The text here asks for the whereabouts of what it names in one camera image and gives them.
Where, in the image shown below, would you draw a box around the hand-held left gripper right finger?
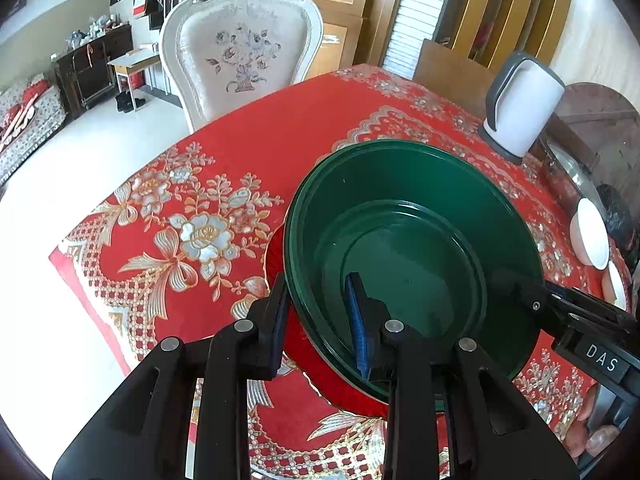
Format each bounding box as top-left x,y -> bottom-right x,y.
345,272 -> 581,480

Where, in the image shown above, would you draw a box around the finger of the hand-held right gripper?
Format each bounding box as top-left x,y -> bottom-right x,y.
545,280 -> 640,321
490,267 -> 568,333

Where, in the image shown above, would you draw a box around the red floral tablecloth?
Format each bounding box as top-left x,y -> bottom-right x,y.
47,62 -> 631,480

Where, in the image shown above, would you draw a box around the cream plastic plate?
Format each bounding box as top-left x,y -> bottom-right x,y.
600,260 -> 628,311

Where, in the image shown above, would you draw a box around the yellow wooden panels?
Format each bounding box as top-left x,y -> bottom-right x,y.
432,0 -> 581,68

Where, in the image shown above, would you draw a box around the floral covered sofa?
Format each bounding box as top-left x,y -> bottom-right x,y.
0,72 -> 68,186

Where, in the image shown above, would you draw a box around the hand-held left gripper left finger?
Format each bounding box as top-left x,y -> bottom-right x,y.
52,272 -> 293,480

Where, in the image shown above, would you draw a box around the steel pot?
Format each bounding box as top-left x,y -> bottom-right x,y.
544,136 -> 601,211

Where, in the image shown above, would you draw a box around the small desk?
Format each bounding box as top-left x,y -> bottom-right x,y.
107,47 -> 161,111

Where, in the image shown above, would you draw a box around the dark wooden sideboard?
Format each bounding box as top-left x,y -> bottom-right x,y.
52,24 -> 135,121

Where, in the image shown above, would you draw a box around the white electric kettle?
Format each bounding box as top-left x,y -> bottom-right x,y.
477,51 -> 566,163

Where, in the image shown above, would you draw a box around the wooden cabinet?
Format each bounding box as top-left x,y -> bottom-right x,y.
291,0 -> 376,78

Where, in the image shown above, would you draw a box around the red cloth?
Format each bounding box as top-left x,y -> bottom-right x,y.
0,85 -> 48,148

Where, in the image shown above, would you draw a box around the glass pot lid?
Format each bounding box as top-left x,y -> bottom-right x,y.
546,137 -> 598,201

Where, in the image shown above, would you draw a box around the white louvered door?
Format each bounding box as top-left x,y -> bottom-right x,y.
382,0 -> 453,81

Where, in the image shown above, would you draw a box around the brown wooden board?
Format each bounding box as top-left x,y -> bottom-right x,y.
412,39 -> 501,96

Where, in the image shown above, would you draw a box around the green plastic bowl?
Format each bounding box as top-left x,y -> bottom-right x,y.
282,139 -> 543,413

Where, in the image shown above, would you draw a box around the ornate white chair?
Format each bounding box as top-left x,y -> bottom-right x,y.
159,0 -> 325,133

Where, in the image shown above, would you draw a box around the black plastic bag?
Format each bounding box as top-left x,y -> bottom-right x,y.
595,184 -> 636,251

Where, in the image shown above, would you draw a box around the round wooden tabletop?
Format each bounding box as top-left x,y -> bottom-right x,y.
542,82 -> 640,221

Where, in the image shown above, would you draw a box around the white foam bowl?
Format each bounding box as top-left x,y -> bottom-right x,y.
570,197 -> 611,268

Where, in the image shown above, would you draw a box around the person's right hand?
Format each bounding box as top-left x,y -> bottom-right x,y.
565,385 -> 628,463

